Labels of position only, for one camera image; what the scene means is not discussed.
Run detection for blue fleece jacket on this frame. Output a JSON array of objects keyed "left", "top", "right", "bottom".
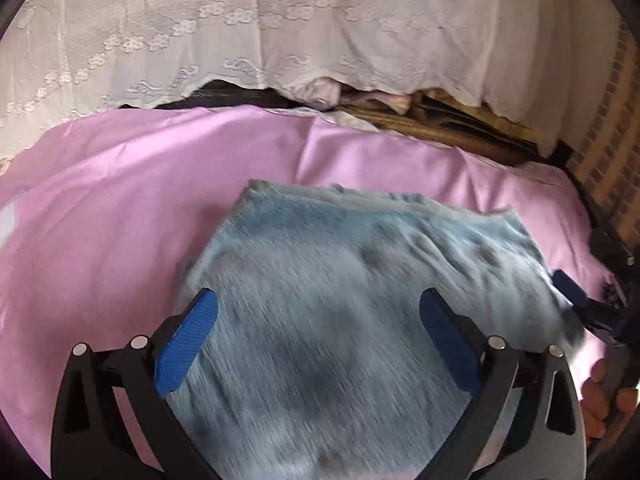
[{"left": 172, "top": 178, "right": 586, "bottom": 480}]

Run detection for black mesh cloth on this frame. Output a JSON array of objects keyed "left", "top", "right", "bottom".
[{"left": 120, "top": 79, "right": 301, "bottom": 111}]

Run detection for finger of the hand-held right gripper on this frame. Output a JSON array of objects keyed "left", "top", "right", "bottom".
[
  {"left": 551, "top": 269, "right": 627, "bottom": 338},
  {"left": 590, "top": 231, "right": 640, "bottom": 274}
]

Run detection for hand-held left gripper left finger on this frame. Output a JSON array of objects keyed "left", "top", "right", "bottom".
[{"left": 50, "top": 288, "right": 220, "bottom": 480}]

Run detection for white lace cloth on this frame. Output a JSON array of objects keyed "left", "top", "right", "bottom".
[{"left": 0, "top": 0, "right": 621, "bottom": 161}]

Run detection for brown folded blanket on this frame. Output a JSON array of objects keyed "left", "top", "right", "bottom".
[{"left": 340, "top": 89, "right": 556, "bottom": 166}]

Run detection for pink striped folded cloth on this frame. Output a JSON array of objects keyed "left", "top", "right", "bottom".
[{"left": 345, "top": 91, "right": 413, "bottom": 113}]

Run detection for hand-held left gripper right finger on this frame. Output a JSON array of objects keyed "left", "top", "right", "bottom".
[{"left": 419, "top": 288, "right": 587, "bottom": 480}]

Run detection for pink bed sheet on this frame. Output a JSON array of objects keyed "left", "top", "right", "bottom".
[{"left": 0, "top": 105, "right": 616, "bottom": 466}]

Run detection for plaid beige cloth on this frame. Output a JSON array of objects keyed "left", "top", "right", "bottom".
[{"left": 567, "top": 25, "right": 640, "bottom": 241}]

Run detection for person's right hand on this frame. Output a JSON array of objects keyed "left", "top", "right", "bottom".
[{"left": 581, "top": 359, "right": 640, "bottom": 442}]

